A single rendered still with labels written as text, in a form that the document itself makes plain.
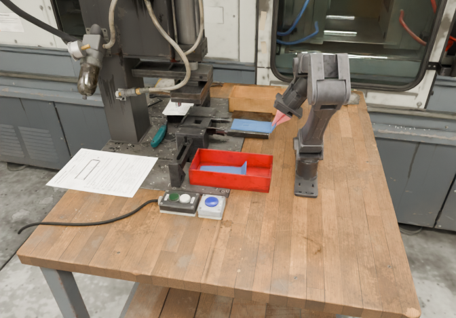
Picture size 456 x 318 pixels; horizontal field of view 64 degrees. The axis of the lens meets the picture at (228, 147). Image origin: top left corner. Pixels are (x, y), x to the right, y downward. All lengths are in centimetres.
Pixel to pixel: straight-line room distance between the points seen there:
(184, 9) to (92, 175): 60
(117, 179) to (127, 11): 52
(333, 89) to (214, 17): 104
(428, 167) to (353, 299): 130
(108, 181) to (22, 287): 117
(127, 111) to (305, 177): 65
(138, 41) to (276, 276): 79
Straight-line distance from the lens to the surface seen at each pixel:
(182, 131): 127
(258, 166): 121
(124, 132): 139
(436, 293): 222
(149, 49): 120
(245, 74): 187
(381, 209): 115
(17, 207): 279
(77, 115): 244
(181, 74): 122
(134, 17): 119
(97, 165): 133
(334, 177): 122
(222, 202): 105
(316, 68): 92
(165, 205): 106
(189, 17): 115
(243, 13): 179
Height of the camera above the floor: 164
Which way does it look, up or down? 34 degrees down
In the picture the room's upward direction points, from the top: 1 degrees counter-clockwise
